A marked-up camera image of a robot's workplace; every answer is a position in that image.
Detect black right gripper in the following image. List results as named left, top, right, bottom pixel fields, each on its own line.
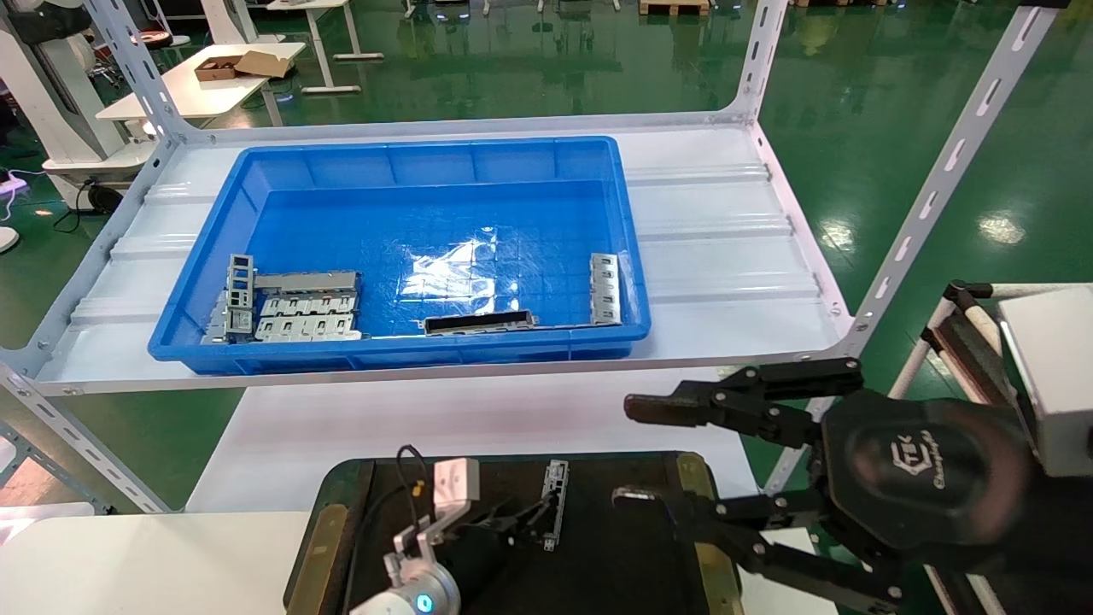
left=612, top=356, right=1039, bottom=615

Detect grey metal part black inside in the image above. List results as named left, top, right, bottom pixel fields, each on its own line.
left=424, top=310, right=539, bottom=336

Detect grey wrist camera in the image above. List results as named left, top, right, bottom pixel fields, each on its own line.
left=433, top=458, right=482, bottom=524
left=997, top=285, right=1093, bottom=478

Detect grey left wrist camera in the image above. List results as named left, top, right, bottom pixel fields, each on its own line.
left=433, top=458, right=482, bottom=524

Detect silver metal part square holes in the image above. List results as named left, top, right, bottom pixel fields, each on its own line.
left=541, top=460, right=570, bottom=553

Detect leaning silver metal part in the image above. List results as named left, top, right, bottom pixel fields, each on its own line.
left=201, top=290, right=231, bottom=345

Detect upright silver metal frame part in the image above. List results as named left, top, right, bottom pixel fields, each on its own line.
left=226, top=254, right=257, bottom=334

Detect silver slotted metal part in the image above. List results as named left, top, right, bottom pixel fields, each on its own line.
left=589, top=253, right=622, bottom=326

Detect open cardboard box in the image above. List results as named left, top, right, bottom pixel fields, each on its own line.
left=195, top=51, right=293, bottom=83

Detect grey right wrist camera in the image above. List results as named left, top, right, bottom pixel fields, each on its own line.
left=997, top=285, right=1093, bottom=478

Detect white table with box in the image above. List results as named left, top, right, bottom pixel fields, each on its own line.
left=96, top=43, right=307, bottom=131

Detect blue plastic bin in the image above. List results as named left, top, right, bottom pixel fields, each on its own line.
left=148, top=136, right=652, bottom=375

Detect black white trolley frame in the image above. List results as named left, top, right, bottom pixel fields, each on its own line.
left=888, top=280, right=1038, bottom=411

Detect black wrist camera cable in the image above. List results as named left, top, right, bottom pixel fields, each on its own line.
left=346, top=444, right=436, bottom=612

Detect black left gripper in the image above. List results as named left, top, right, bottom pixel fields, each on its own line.
left=442, top=496, right=558, bottom=592

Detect white machine base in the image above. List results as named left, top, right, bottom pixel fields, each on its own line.
left=0, top=0, right=160, bottom=211

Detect flat grey metal part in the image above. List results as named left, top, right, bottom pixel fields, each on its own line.
left=254, top=271, right=359, bottom=296

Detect black floor cable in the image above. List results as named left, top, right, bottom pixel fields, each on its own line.
left=53, top=178, right=126, bottom=234

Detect white desk metal legs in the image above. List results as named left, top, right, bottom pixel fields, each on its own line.
left=266, top=0, right=385, bottom=95

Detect white metal shelf rack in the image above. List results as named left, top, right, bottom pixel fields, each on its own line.
left=0, top=0, right=1068, bottom=515

